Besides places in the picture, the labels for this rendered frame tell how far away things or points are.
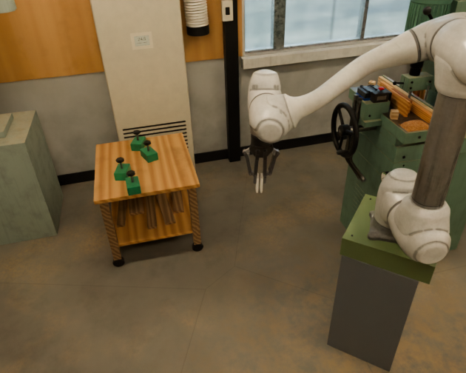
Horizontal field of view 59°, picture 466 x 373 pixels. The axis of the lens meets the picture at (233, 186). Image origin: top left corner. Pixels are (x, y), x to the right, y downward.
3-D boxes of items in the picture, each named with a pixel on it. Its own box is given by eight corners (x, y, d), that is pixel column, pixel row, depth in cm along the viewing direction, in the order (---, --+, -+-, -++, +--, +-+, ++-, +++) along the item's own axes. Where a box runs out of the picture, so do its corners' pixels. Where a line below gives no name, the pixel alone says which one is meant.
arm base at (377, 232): (427, 249, 158) (430, 238, 155) (367, 239, 164) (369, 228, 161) (424, 220, 172) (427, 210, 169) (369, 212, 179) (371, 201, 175)
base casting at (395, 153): (353, 125, 243) (355, 110, 237) (441, 114, 252) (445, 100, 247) (393, 163, 206) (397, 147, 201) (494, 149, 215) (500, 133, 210)
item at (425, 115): (379, 88, 238) (380, 81, 236) (382, 87, 239) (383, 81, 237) (447, 137, 188) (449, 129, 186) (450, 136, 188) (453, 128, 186)
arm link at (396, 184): (407, 205, 172) (418, 160, 160) (424, 234, 157) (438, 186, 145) (367, 206, 172) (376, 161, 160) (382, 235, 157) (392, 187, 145)
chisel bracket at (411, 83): (397, 89, 214) (401, 74, 209) (422, 86, 216) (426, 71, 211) (405, 95, 208) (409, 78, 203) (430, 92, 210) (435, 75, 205)
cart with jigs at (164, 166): (111, 208, 300) (92, 129, 264) (188, 195, 311) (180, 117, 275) (112, 272, 248) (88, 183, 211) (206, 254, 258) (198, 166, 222)
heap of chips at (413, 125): (398, 123, 200) (399, 118, 199) (421, 121, 202) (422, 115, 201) (407, 132, 193) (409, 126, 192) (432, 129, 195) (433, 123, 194)
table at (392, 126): (332, 98, 243) (333, 89, 239) (380, 93, 248) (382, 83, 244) (385, 147, 194) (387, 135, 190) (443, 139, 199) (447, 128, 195)
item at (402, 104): (383, 101, 223) (385, 86, 219) (385, 101, 224) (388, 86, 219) (404, 117, 206) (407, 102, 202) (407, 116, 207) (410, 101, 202)
